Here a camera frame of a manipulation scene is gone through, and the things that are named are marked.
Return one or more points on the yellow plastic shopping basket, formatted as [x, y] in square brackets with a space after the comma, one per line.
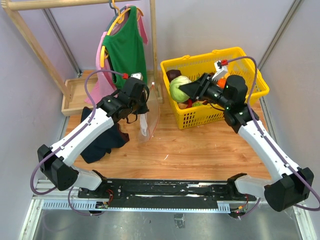
[196, 112]

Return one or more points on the green tank top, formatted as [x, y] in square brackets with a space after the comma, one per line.
[126, 48]

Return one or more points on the clear zip top bag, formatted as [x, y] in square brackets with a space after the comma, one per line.
[148, 122]

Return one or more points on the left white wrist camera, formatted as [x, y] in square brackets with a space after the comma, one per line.
[138, 76]

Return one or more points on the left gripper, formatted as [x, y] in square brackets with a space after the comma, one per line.
[144, 107]

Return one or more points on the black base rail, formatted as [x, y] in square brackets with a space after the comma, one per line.
[165, 195]

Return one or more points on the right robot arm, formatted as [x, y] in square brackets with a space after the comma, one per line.
[289, 184]

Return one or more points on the yellow clothes hanger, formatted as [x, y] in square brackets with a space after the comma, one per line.
[119, 20]

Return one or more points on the pink shirt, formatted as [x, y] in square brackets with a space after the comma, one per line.
[107, 82]

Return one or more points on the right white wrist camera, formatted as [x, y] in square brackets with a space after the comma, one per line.
[221, 70]

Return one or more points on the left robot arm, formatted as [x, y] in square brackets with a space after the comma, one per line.
[56, 161]

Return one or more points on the green toy cabbage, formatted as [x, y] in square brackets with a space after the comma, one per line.
[174, 88]

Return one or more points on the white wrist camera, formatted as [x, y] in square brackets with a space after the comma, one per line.
[221, 70]
[138, 76]

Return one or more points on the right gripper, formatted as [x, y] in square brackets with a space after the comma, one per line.
[191, 88]

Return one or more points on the wooden clothes rack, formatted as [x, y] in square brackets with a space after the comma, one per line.
[73, 93]

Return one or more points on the dark navy cloth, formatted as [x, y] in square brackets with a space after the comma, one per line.
[112, 138]

